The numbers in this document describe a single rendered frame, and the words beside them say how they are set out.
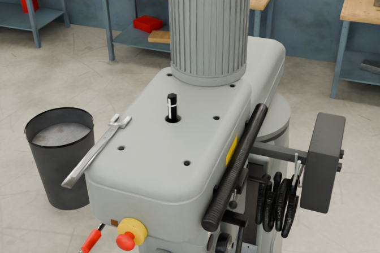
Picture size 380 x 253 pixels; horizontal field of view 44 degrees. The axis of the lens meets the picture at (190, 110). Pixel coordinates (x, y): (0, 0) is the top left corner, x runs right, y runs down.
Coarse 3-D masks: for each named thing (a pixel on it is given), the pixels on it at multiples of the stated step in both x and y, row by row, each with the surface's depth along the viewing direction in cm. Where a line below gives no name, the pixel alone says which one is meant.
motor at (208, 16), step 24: (192, 0) 105; (216, 0) 104; (240, 0) 107; (192, 24) 108; (216, 24) 107; (240, 24) 111; (192, 48) 112; (216, 48) 110; (240, 48) 114; (192, 72) 115; (216, 72) 114; (240, 72) 118
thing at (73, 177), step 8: (112, 120) 103; (128, 120) 103; (112, 128) 101; (120, 128) 102; (104, 136) 98; (112, 136) 99; (96, 144) 96; (104, 144) 96; (88, 152) 94; (96, 152) 94; (88, 160) 92; (80, 168) 90; (72, 176) 88; (64, 184) 86; (72, 184) 86
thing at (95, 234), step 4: (100, 224) 103; (104, 224) 103; (100, 228) 102; (92, 232) 101; (96, 232) 101; (100, 232) 102; (88, 236) 100; (92, 236) 100; (96, 236) 100; (100, 236) 101; (88, 240) 99; (92, 240) 99; (96, 240) 100; (84, 244) 98; (88, 244) 98; (92, 244) 99; (84, 248) 97; (88, 248) 98; (84, 252) 98; (88, 252) 98
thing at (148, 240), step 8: (216, 232) 125; (144, 240) 118; (152, 240) 116; (208, 240) 117; (216, 240) 127; (144, 248) 120; (152, 248) 118; (160, 248) 117; (168, 248) 116; (176, 248) 115; (184, 248) 114; (192, 248) 114; (200, 248) 115; (208, 248) 117
